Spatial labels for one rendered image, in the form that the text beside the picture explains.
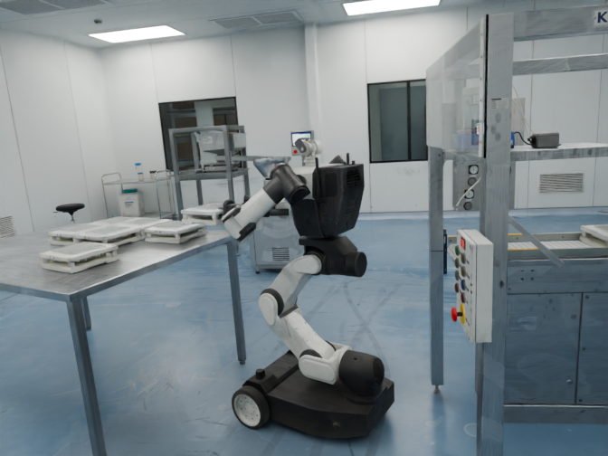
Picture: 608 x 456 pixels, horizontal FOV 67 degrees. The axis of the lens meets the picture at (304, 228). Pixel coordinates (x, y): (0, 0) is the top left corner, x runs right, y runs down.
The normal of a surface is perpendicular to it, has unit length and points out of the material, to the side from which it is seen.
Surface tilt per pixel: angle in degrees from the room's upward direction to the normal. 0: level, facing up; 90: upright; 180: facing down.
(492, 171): 90
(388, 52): 90
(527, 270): 90
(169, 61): 90
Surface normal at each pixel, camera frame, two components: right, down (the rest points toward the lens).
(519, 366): -0.11, 0.21
